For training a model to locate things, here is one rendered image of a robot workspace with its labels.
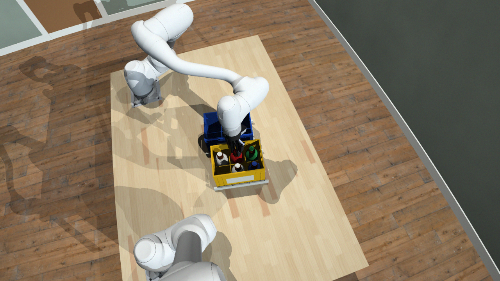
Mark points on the blue bottle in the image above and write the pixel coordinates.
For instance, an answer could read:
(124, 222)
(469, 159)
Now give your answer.
(254, 165)

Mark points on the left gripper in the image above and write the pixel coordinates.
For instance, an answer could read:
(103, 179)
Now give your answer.
(235, 141)

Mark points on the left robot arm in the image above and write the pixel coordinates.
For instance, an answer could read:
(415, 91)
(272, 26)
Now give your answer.
(156, 37)

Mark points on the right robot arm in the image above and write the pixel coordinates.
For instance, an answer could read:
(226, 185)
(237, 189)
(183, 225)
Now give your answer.
(176, 252)

